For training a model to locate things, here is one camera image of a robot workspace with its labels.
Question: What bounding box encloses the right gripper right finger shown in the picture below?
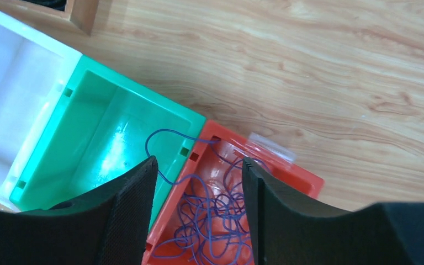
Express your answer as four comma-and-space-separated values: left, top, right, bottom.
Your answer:
242, 157, 424, 264

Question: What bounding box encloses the wooden compartment tray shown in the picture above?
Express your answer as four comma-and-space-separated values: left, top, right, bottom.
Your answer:
0, 1, 99, 35

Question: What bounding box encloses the blue purple cable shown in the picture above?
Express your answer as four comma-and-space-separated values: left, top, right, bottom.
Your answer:
145, 129, 271, 265

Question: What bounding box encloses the white plastic bin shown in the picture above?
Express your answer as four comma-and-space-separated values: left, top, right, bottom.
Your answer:
0, 11, 82, 211

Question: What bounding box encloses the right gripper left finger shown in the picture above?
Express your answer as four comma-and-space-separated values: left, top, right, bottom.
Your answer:
0, 156, 158, 264

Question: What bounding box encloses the red plastic bin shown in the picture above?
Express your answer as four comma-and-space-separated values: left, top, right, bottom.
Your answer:
142, 120, 324, 264

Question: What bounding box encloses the green plastic bin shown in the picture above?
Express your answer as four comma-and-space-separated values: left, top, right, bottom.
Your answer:
9, 56, 206, 223

